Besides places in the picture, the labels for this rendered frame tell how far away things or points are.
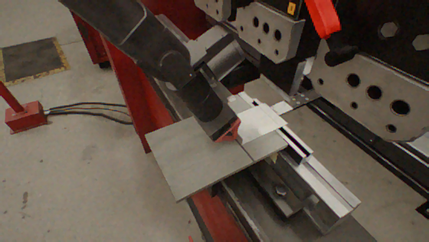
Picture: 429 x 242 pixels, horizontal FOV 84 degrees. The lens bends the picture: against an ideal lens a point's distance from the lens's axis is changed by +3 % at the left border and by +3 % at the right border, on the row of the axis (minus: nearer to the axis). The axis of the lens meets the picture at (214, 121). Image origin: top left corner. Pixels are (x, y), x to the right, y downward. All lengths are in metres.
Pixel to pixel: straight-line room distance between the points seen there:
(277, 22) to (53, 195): 1.70
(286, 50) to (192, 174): 0.28
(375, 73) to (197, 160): 0.33
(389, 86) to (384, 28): 0.06
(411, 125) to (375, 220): 1.46
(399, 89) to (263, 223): 0.38
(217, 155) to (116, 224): 1.18
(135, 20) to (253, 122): 0.36
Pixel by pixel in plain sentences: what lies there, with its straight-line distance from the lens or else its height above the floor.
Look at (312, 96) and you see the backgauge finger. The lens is 0.66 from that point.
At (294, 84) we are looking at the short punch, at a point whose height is 1.13.
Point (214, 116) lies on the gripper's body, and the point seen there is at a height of 1.10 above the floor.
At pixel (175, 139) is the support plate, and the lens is 0.52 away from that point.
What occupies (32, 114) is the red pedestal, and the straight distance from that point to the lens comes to 2.32.
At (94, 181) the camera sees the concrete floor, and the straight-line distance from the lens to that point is 1.80.
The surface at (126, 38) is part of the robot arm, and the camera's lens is 0.29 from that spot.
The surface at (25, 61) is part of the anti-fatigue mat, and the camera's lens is 3.34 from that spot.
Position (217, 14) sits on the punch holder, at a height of 1.19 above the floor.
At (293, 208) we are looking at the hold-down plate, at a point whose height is 0.91.
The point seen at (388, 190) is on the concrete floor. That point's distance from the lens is 1.94.
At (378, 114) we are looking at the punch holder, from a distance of 0.34.
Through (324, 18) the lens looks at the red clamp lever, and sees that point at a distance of 0.31.
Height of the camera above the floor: 1.39
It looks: 46 degrees down
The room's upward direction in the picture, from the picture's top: straight up
